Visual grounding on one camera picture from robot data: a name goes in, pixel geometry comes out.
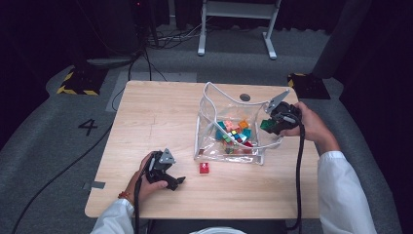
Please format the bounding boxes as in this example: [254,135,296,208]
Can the grey floor tape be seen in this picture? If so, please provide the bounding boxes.
[82,180,106,191]

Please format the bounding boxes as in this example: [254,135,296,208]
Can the thin black floor cable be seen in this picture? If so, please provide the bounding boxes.
[111,48,154,113]

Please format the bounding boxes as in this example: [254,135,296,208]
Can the tangled floor cables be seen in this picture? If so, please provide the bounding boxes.
[145,19,208,50]

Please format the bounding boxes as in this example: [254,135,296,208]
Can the green toy brick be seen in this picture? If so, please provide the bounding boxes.
[260,119,277,132]

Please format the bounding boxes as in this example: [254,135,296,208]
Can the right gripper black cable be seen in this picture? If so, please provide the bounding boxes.
[285,120,308,232]

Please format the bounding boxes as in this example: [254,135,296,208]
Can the person's left hand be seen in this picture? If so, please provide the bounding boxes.
[126,153,169,205]

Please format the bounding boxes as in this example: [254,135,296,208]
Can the multicoloured puzzle cube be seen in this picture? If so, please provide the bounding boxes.
[222,131,243,155]

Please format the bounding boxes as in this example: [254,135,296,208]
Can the orange bracelet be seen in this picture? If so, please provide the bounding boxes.
[118,190,134,204]

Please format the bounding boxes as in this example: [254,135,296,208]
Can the dark grey curtain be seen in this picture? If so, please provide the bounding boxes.
[312,0,373,80]

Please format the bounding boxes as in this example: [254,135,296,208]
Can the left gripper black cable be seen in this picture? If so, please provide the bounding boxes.
[133,175,144,234]

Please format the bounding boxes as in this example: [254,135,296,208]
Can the white metal stand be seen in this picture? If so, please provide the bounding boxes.
[197,0,282,60]

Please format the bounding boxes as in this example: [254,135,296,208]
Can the person's right hand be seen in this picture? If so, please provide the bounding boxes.
[280,100,341,158]

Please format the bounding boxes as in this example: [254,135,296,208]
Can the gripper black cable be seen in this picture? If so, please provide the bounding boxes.
[133,175,144,234]
[285,120,308,232]

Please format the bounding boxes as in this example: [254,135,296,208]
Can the clear plastic bag white trim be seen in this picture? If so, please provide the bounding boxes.
[193,81,284,166]

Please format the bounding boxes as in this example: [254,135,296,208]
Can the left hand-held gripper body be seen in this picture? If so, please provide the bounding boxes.
[144,148,176,183]

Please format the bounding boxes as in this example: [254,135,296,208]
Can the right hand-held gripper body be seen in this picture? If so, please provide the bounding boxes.
[266,89,303,132]

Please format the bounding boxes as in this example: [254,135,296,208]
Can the black yellow striped base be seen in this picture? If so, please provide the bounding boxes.
[286,72,331,100]
[56,66,108,97]

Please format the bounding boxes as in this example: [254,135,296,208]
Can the long black floor cable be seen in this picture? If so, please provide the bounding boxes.
[11,123,115,234]

